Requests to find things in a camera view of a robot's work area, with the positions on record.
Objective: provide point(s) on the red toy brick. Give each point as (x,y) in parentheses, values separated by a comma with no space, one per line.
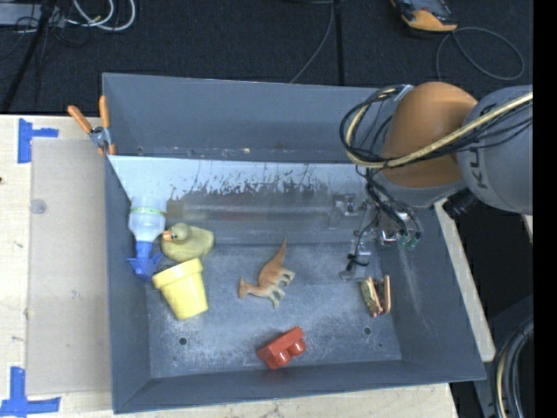
(280,348)

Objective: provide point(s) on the clear spray bottle blue nozzle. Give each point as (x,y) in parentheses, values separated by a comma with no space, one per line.
(145,222)

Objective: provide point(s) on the orange toy dinosaur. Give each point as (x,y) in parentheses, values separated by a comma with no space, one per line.
(270,277)

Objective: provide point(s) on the grey metal bin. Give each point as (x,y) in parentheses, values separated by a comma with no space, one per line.
(270,346)

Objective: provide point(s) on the black cylinder on white bracket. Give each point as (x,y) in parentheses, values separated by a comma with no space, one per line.
(459,203)

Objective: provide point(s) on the toy sandwich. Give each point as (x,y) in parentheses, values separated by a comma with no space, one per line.
(375,296)

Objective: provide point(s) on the yellow flower pot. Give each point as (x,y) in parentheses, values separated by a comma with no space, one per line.
(185,292)

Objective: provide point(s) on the yellow rubber duck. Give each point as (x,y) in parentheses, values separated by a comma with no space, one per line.
(191,244)

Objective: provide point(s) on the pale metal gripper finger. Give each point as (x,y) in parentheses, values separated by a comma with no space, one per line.
(343,207)
(359,260)

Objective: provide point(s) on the pale flat board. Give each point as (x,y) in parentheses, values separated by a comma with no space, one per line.
(65,268)

